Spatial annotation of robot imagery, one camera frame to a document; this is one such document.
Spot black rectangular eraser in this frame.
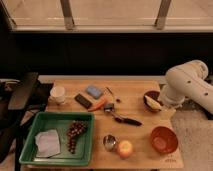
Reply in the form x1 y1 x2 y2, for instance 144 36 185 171
74 94 92 109

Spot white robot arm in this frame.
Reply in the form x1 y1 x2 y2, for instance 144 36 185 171
159 60 213 115

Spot orange carrot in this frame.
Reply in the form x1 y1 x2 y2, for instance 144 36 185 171
88 98 107 112

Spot blue sponge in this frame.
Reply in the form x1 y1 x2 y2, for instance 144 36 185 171
86 85 103 99

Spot banana piece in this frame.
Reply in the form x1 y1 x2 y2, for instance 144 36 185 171
145 96 162 110

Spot dark brown bowl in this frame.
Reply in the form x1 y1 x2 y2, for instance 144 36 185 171
143 91 163 112

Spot white paper cup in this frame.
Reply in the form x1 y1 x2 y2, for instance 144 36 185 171
50 86 66 104

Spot dark red grape bunch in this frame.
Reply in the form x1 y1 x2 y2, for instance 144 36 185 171
67 121 88 154

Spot small metal cup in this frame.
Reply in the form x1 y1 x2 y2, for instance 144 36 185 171
103 135 117 151

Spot yellow red apple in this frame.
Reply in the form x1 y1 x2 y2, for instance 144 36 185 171
117 140 133 158

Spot orange red bowl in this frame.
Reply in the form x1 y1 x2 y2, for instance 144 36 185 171
150 126 178 154

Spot green plastic tray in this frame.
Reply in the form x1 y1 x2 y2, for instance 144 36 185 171
19 112 94 166

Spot white folded cloth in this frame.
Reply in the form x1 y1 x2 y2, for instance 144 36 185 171
35 129 60 158

